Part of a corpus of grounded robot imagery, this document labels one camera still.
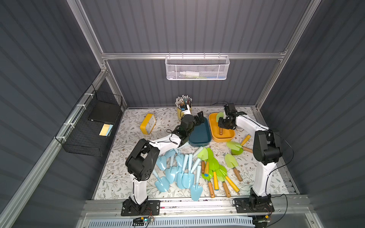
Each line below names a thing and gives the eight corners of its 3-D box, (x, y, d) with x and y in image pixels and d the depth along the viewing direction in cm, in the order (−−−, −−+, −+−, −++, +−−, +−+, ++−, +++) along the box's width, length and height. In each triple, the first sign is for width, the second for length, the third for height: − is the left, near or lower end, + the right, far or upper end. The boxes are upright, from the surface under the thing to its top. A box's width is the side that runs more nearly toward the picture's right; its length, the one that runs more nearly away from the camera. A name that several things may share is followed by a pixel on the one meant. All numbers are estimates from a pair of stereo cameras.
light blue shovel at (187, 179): (181, 188, 80) (181, 186, 77) (182, 157, 92) (182, 154, 89) (194, 188, 80) (194, 186, 77) (193, 156, 92) (193, 153, 89)
